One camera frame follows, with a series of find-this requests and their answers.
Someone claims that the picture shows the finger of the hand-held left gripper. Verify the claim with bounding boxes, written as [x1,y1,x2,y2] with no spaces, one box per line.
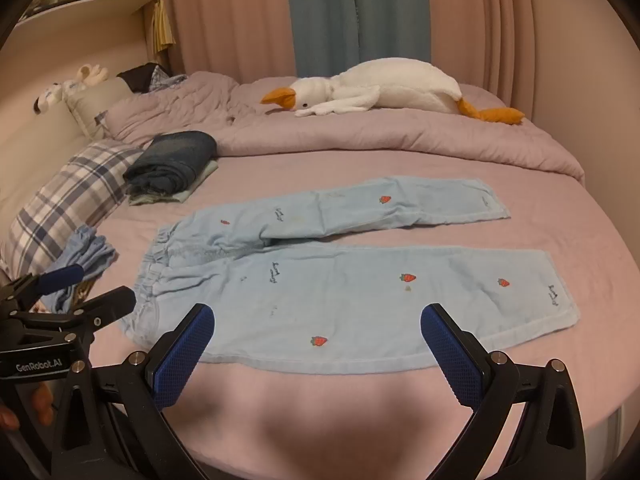
[10,286,137,346]
[0,263,85,311]

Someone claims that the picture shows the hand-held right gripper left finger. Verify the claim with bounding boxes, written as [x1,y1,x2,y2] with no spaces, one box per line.
[50,302,216,480]

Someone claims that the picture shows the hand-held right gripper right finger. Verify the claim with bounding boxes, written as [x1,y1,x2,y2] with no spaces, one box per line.
[420,302,588,480]

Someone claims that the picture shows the light blue strawberry pants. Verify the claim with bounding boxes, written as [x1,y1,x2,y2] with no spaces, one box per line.
[119,176,581,375]

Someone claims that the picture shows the person's left hand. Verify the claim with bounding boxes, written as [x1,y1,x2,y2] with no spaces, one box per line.
[0,382,54,432]

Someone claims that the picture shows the folded light blue clothes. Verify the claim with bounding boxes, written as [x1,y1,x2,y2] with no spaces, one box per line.
[40,225,119,311]

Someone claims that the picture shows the plaid pillow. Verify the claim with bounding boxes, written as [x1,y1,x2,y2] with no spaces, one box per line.
[0,140,146,281]

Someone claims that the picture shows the pink bed sheet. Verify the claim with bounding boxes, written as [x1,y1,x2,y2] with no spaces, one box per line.
[0,150,632,480]

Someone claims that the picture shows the folded pale green garment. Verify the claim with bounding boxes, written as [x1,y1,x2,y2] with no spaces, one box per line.
[127,160,220,206]

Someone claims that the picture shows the folded dark blue jeans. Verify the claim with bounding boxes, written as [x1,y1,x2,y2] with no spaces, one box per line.
[123,131,218,196]

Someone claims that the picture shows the beige pillow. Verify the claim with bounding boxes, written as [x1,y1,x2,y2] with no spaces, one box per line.
[65,77,136,141]

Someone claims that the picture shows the white rabbit plush toy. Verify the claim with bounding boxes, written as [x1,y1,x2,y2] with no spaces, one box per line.
[34,64,110,113]

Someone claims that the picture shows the dark brown clothing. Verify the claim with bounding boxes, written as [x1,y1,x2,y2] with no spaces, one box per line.
[117,62,161,93]

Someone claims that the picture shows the beige headboard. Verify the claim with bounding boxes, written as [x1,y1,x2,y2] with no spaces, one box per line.
[0,0,161,241]

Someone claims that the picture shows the blue checked clothing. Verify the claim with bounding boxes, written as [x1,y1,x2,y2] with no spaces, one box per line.
[150,65,190,92]

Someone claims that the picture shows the pink quilt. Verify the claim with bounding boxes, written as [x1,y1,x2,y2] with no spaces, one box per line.
[102,71,586,186]

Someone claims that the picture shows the white goose plush toy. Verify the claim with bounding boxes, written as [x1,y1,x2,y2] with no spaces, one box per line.
[260,57,526,125]

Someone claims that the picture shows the pink curtain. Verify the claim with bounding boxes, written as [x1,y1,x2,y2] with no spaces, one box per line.
[157,0,621,126]

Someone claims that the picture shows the blue curtain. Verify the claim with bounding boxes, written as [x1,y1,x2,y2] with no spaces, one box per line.
[285,0,432,81]

